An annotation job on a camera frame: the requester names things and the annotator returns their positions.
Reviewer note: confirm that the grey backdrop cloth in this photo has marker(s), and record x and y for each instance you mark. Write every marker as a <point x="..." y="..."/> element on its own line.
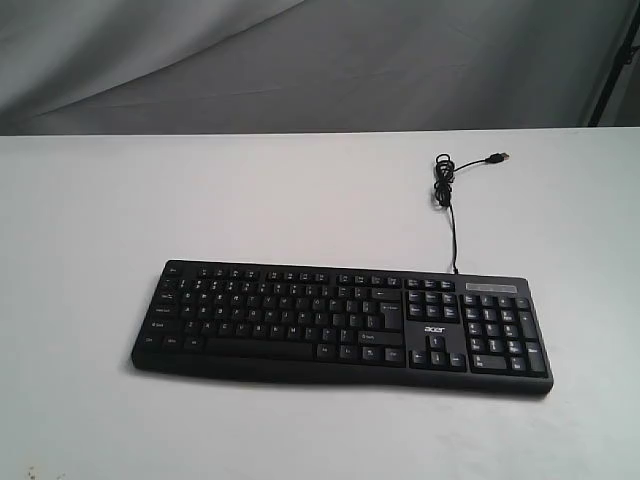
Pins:
<point x="193" y="67"/>

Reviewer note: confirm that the black acer keyboard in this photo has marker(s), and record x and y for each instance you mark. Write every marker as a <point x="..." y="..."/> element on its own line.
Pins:
<point x="322" y="325"/>

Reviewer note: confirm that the black stand pole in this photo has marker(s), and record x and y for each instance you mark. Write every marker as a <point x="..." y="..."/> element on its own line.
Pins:
<point x="624" y="56"/>

